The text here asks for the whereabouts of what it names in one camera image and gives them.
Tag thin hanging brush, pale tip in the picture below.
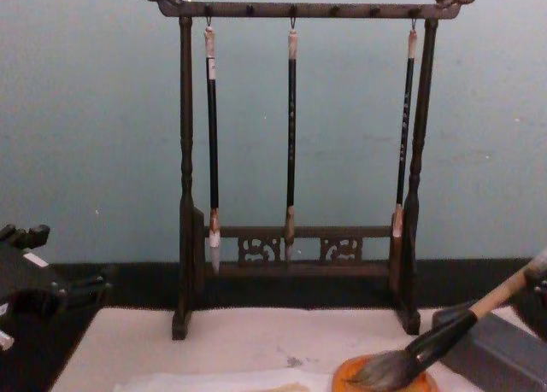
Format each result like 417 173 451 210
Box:
391 17 421 240

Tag grey rectangular box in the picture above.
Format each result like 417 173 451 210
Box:
431 301 547 392

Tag white felt mat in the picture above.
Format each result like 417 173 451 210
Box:
50 306 536 392

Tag orange round dish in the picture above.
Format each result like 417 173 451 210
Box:
332 354 440 392

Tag large brush with tan handle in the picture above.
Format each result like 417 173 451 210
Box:
346 248 547 389

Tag hanging brush with brown tip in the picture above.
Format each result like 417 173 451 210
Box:
283 15 301 261

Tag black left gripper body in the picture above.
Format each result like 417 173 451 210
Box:
0 243 66 302

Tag hanging brush with white label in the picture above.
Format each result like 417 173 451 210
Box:
203 15 223 276

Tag black table cloth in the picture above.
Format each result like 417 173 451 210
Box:
0 257 547 392

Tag dark wooden brush rack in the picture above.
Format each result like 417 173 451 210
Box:
136 0 486 342

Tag white paper sheet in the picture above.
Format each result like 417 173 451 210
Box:
114 367 339 392

